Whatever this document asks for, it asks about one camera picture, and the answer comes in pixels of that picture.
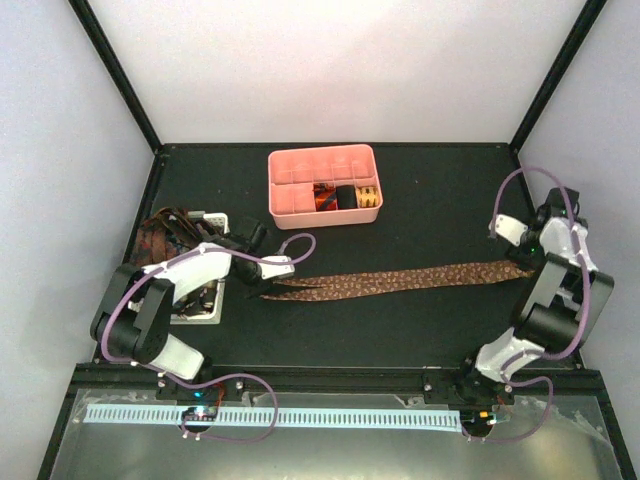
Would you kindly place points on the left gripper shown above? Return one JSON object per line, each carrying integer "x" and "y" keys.
{"x": 251, "y": 290}

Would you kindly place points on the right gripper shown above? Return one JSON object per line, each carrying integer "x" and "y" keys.
{"x": 527, "y": 261}

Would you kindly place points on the brown floral tie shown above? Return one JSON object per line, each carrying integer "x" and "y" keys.
{"x": 357, "y": 285}

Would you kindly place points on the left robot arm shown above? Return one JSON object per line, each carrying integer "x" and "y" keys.
{"x": 132, "y": 324}

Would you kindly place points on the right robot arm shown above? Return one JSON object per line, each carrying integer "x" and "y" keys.
{"x": 563, "y": 299}

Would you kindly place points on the pile of dark ties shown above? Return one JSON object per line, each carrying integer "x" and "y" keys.
{"x": 169, "y": 233}

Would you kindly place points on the white basket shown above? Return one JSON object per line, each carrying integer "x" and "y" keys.
{"x": 220, "y": 222}

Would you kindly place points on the orange black rolled tie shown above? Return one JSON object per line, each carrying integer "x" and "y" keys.
{"x": 325, "y": 197}

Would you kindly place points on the pink divided organizer box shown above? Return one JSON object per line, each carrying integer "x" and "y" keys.
{"x": 292, "y": 173}

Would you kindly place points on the yellow black rolled tie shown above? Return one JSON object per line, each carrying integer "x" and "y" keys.
{"x": 367, "y": 196}

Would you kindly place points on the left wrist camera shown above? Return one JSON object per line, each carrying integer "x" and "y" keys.
{"x": 276, "y": 266}

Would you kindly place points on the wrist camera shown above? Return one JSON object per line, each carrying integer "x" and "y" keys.
{"x": 507, "y": 228}
{"x": 276, "y": 266}

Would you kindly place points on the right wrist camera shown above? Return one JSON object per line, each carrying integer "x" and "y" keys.
{"x": 507, "y": 228}

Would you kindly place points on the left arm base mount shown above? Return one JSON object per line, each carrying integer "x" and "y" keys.
{"x": 200, "y": 390}

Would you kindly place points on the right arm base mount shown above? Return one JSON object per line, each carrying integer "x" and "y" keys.
{"x": 482, "y": 403}

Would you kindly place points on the light blue slotted cable duct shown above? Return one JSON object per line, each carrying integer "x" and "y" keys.
{"x": 282, "y": 417}

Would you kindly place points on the right black frame post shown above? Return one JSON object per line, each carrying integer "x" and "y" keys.
{"x": 578, "y": 33}

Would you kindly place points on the black frame post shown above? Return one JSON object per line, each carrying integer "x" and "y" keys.
{"x": 101, "y": 44}
{"x": 578, "y": 33}

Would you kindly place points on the left black frame post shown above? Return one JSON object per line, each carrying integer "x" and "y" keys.
{"x": 101, "y": 44}

